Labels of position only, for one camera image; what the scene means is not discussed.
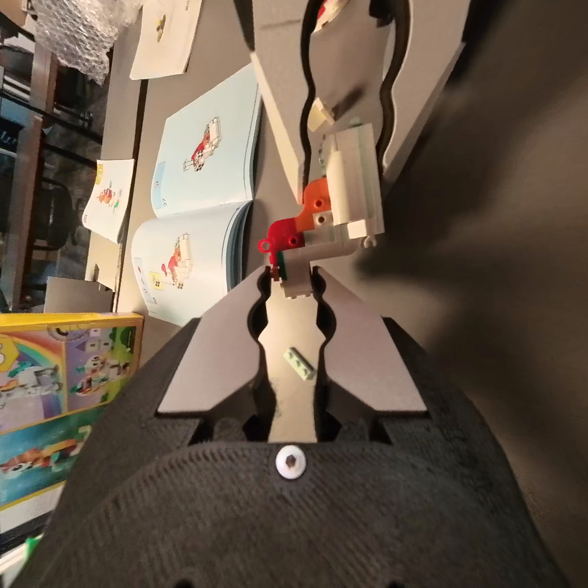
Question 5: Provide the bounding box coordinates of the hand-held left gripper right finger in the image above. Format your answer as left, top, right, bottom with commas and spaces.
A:
312, 266, 429, 444

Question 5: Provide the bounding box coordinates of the cream lego piece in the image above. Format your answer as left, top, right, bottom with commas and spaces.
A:
309, 96, 337, 134

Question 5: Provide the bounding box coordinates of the white and red lego piece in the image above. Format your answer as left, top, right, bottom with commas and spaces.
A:
315, 0, 347, 34

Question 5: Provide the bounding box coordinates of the cream instruction booklet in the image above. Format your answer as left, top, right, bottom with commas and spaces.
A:
130, 0, 203, 81

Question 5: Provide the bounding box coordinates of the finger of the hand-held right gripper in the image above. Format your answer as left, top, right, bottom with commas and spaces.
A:
370, 0, 471, 172
234, 0, 322, 205

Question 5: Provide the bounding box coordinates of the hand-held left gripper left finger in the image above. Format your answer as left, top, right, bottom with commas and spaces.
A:
156, 266, 278, 444

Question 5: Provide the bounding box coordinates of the green plastic bin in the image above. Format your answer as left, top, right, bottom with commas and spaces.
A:
19, 535, 44, 566

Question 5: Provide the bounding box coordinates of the pale green lego plate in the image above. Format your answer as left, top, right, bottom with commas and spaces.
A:
282, 347, 318, 380

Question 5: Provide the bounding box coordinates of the black office chair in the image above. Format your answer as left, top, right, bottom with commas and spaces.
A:
34, 177, 79, 251

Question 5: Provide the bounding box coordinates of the open light blue instruction booklet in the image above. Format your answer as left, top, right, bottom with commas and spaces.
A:
131, 62, 263, 328

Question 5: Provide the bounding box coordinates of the small white instruction booklet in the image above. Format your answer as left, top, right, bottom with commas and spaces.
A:
82, 158, 135, 244

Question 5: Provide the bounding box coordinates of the grey cardboard sheet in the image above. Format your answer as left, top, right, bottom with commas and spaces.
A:
46, 264, 115, 314

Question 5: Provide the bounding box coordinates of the wooden shelf frame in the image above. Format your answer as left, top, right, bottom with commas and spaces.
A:
0, 28, 60, 313

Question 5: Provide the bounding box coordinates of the colourful lego set box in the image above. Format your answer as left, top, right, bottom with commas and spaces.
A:
0, 312, 144, 509

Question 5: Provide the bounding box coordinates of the white and red lego model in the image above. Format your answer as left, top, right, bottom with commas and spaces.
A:
258, 123, 385, 302

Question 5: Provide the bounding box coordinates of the clear bubble wrap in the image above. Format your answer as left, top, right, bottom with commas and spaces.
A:
34, 0, 144, 86

